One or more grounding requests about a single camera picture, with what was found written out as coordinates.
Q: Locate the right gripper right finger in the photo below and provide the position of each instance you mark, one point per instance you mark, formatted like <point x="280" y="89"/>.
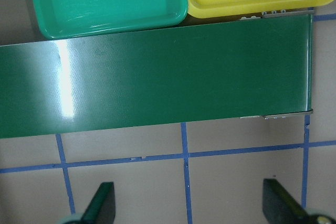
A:
<point x="279" y="206"/>

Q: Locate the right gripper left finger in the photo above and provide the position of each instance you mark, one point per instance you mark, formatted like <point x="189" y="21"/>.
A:
<point x="102" y="208"/>

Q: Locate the green plastic tray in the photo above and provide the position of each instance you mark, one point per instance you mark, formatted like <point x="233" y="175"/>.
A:
<point x="63" y="19"/>

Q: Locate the green conveyor belt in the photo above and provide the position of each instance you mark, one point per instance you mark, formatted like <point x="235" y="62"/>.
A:
<point x="215" y="71"/>

